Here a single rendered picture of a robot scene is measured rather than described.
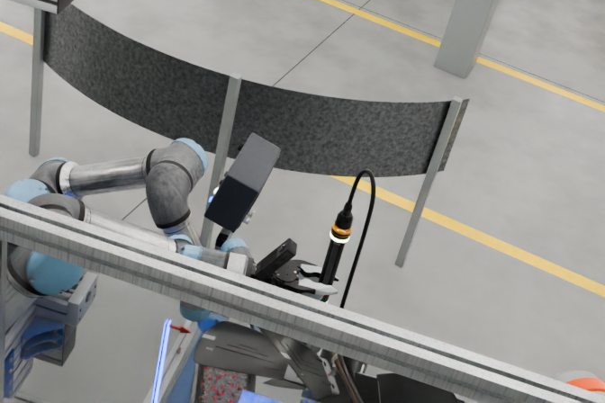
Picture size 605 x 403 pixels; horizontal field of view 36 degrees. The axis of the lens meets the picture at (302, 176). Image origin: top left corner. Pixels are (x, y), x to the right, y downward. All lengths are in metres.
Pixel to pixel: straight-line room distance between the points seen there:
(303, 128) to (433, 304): 1.11
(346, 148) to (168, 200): 1.77
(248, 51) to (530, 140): 1.89
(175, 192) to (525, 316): 2.61
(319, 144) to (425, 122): 0.48
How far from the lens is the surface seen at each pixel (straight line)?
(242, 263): 2.08
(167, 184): 2.33
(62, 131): 5.02
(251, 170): 2.79
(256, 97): 3.85
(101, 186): 2.56
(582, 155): 6.04
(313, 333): 1.20
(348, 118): 3.91
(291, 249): 2.04
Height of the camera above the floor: 2.86
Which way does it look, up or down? 35 degrees down
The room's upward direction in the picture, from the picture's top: 14 degrees clockwise
